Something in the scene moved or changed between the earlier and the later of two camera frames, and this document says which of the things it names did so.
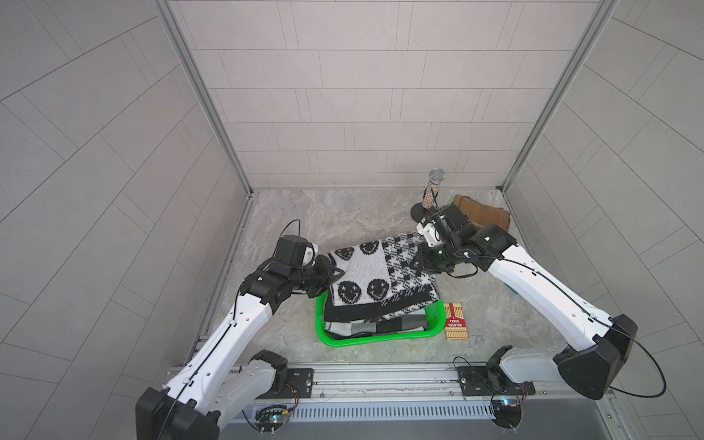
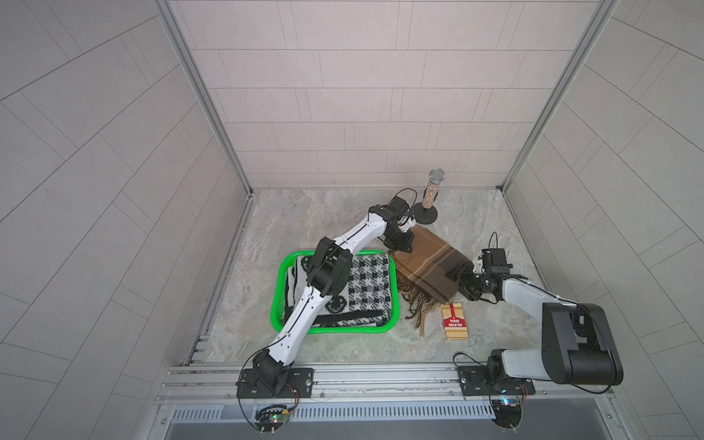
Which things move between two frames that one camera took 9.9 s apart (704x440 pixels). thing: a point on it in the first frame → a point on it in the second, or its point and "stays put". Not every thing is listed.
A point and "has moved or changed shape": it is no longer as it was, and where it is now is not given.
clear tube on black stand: x=428 y=204 stays put
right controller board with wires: x=506 y=412 stays put
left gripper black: x=326 y=278 → x=402 y=244
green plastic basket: x=436 y=320 → x=339 y=330
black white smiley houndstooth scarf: x=379 y=280 has moved or changed shape
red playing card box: x=456 y=325 stays put
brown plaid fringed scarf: x=482 y=215 → x=423 y=275
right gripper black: x=424 y=261 → x=462 y=275
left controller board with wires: x=271 y=417 stays put
